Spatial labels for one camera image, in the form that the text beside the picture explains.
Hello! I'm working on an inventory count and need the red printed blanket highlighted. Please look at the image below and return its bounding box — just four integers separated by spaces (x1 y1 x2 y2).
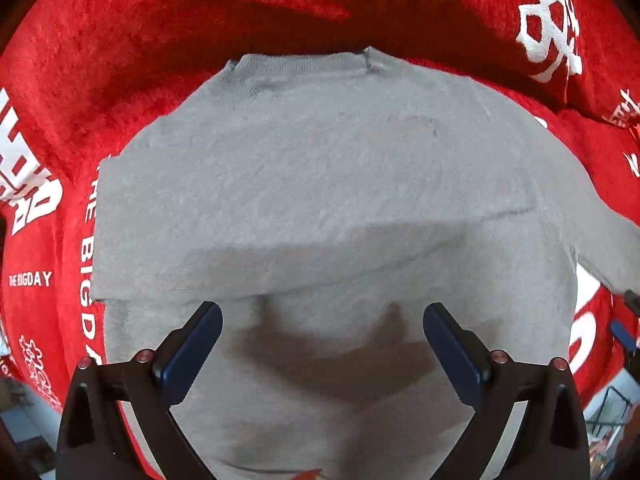
0 0 640 480

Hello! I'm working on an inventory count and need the black metal frame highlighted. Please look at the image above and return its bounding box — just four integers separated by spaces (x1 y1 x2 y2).
586 384 632 443

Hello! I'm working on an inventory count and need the grey knit sweater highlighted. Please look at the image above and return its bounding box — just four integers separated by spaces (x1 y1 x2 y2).
92 46 640 480

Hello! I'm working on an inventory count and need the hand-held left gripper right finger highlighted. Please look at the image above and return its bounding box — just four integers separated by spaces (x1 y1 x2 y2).
423 302 592 480

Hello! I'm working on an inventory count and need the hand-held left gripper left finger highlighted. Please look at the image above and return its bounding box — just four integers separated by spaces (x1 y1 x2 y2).
56 301 224 480

